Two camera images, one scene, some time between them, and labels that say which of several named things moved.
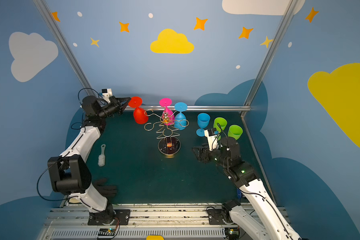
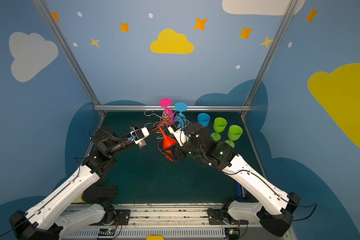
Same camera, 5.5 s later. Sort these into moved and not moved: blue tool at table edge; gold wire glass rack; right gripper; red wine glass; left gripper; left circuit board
Moved: left gripper; red wine glass; right gripper
Not moved: blue tool at table edge; left circuit board; gold wire glass rack
